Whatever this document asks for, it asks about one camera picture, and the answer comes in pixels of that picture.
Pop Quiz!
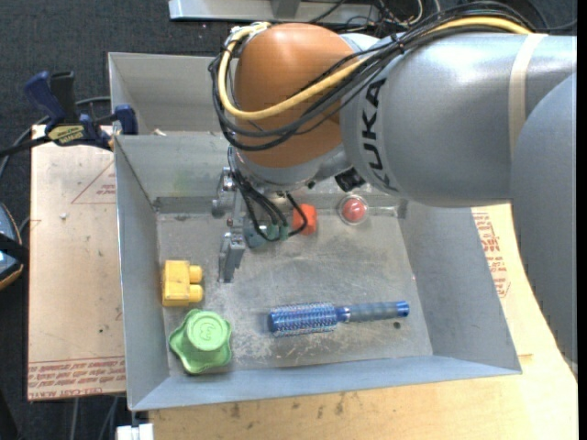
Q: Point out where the orange star-shaped block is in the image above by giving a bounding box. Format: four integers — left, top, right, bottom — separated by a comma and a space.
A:
291, 203, 319, 237

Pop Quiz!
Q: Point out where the blue hairbrush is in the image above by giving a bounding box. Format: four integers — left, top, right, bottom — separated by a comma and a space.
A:
266, 300, 411, 339

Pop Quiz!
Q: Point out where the yellow toy brick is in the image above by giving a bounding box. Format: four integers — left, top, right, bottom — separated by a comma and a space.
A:
161, 259, 205, 308

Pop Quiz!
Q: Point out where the green star-shaped cup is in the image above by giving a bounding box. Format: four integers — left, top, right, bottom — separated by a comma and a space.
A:
167, 308, 234, 377

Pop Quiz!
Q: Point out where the brown cardboard board, red print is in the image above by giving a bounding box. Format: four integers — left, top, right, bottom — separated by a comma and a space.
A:
27, 125, 514, 403

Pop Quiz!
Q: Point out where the black cylinder on white bracket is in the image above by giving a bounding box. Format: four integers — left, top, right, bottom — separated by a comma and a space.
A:
333, 168, 366, 193

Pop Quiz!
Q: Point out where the grey metal bin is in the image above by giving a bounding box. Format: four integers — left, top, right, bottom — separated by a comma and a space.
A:
107, 51, 524, 413

